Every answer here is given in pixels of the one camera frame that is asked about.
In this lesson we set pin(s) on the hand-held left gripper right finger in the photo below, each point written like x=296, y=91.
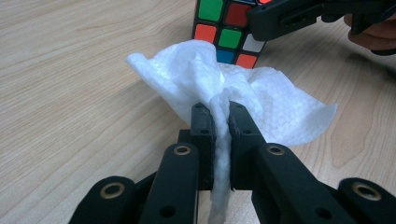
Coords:
x=244, y=146

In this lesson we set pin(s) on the white wet wipe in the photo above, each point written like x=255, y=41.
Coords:
x=186, y=74

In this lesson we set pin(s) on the multicoloured puzzle cube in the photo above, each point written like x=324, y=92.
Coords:
x=230, y=37

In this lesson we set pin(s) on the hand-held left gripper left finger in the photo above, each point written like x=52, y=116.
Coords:
x=204, y=146

